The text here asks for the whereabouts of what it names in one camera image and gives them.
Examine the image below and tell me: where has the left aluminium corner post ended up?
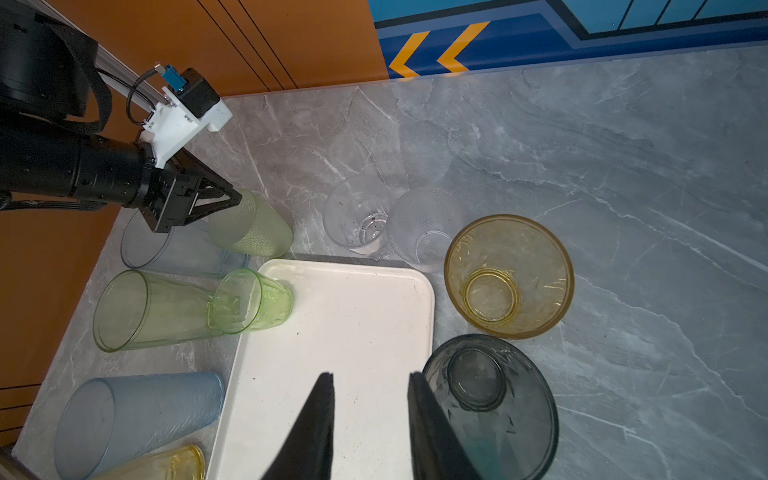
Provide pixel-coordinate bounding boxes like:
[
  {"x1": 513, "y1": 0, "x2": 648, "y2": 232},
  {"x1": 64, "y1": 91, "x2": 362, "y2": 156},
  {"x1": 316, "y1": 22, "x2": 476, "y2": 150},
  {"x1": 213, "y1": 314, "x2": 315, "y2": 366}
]
[{"x1": 27, "y1": 0, "x2": 165, "y2": 111}]

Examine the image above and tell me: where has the small green clear glass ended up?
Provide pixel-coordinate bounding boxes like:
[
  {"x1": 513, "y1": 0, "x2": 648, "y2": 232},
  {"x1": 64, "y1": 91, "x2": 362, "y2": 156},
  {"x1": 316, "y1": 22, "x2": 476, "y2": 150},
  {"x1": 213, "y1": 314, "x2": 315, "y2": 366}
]
[{"x1": 206, "y1": 268, "x2": 294, "y2": 335}]

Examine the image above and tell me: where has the yellow cup left front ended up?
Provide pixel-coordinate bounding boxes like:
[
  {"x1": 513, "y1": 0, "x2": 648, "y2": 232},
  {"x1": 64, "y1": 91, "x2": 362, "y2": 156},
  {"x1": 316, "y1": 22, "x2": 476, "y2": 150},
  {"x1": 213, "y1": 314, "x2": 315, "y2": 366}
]
[{"x1": 94, "y1": 444, "x2": 206, "y2": 480}]

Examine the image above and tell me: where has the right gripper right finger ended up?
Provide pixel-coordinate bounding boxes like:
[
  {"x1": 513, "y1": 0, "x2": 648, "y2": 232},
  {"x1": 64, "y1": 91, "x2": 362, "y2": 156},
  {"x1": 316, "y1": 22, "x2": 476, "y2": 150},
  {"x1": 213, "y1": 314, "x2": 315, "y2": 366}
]
[{"x1": 407, "y1": 372, "x2": 481, "y2": 479}]

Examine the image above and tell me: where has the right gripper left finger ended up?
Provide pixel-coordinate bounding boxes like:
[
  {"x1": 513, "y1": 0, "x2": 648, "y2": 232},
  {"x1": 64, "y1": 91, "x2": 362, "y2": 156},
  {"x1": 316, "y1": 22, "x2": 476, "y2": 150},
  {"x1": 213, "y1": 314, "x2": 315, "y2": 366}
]
[{"x1": 263, "y1": 372, "x2": 335, "y2": 480}]

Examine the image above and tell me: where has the tall blue clear cup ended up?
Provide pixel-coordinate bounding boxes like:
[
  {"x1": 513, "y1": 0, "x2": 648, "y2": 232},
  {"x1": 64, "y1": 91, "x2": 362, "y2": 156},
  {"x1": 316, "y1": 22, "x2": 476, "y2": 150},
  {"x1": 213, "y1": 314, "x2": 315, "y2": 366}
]
[{"x1": 54, "y1": 372, "x2": 225, "y2": 479}]

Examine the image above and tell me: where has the amber yellow cup right back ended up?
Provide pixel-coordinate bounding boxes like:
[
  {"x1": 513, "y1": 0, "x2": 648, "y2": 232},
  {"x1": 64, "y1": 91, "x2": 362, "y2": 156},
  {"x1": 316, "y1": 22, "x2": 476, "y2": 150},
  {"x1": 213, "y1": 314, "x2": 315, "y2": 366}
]
[{"x1": 444, "y1": 214, "x2": 575, "y2": 339}]

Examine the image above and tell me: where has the tall green clear cup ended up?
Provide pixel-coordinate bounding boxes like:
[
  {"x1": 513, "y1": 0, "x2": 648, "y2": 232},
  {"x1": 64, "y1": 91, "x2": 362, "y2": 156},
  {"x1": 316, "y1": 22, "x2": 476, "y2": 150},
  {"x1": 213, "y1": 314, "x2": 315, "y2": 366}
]
[{"x1": 92, "y1": 270, "x2": 224, "y2": 353}]

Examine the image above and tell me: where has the clear dotted textured cup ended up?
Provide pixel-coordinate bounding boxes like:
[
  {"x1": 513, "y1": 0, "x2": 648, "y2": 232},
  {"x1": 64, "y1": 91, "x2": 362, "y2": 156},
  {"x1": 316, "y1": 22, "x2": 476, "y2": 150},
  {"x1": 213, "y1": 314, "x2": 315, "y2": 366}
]
[{"x1": 387, "y1": 186, "x2": 470, "y2": 273}]

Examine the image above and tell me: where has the white rectangular plastic tray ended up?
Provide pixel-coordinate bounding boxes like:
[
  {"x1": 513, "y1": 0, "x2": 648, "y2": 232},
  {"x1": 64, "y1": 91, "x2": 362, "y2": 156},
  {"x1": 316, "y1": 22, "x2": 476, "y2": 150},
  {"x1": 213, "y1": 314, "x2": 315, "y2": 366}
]
[{"x1": 207, "y1": 259, "x2": 435, "y2": 479}]

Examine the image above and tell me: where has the green dotted textured cup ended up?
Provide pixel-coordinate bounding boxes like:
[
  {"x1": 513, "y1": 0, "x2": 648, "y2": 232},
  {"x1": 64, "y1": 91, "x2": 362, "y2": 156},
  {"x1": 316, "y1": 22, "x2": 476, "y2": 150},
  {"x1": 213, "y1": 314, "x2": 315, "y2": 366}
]
[{"x1": 208, "y1": 188, "x2": 293, "y2": 258}]

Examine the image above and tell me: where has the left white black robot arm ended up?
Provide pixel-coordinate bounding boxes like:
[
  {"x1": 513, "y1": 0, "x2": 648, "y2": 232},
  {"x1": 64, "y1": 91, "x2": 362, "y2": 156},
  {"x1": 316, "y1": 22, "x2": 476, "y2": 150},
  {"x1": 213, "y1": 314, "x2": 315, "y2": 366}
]
[{"x1": 1, "y1": 1, "x2": 241, "y2": 233}]

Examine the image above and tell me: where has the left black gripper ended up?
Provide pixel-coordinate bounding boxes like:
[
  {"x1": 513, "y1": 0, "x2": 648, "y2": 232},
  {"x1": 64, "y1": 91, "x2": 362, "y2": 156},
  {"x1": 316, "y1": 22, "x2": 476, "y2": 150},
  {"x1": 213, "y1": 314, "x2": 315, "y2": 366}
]
[{"x1": 139, "y1": 149, "x2": 242, "y2": 233}]

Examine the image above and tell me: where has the dark smoke grey cup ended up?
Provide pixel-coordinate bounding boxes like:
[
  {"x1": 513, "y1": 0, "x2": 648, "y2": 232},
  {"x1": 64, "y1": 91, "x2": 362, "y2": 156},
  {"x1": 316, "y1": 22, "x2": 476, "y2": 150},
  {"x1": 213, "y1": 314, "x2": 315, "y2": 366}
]
[{"x1": 423, "y1": 334, "x2": 559, "y2": 479}]

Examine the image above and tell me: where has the tall grey-blue cup back left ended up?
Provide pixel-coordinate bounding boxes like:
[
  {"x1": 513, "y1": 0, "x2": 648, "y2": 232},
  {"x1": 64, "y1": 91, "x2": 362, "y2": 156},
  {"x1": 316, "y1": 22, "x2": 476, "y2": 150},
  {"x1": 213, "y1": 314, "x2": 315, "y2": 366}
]
[{"x1": 120, "y1": 212, "x2": 250, "y2": 279}]

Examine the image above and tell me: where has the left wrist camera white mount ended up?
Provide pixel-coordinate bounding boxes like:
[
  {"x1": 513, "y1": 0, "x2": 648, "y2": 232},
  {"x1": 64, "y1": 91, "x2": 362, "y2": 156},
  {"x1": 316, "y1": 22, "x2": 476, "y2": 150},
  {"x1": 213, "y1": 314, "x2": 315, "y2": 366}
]
[{"x1": 139, "y1": 64, "x2": 232, "y2": 169}]

